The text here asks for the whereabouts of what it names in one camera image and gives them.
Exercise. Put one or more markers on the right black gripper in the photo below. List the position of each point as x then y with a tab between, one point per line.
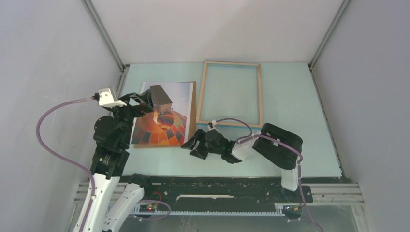
199	136

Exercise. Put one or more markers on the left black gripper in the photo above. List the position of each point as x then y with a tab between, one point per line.
145	101

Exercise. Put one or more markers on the hot air balloon photo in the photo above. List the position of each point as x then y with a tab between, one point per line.
163	113

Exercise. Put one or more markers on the wooden picture frame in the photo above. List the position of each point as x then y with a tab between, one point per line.
231	91

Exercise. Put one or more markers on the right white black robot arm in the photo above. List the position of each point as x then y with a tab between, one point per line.
279	146

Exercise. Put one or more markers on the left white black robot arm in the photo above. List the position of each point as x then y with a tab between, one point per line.
112	135

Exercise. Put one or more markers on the brown cardboard backing board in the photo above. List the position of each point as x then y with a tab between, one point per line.
192	128

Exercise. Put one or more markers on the left small circuit board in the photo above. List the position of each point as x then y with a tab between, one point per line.
147	208

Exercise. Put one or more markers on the small circuit board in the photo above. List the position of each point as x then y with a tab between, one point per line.
147	208
292	214

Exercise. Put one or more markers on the right small circuit board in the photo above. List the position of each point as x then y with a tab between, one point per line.
292	214

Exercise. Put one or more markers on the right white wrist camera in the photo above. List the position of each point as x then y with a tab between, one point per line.
212	125

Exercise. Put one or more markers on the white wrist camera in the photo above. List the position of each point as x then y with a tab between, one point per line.
212	125
108	99

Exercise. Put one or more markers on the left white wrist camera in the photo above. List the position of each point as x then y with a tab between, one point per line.
108	99

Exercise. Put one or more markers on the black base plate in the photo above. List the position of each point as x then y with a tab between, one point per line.
224	195

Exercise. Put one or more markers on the aluminium rail frame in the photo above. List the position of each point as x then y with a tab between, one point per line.
322	194

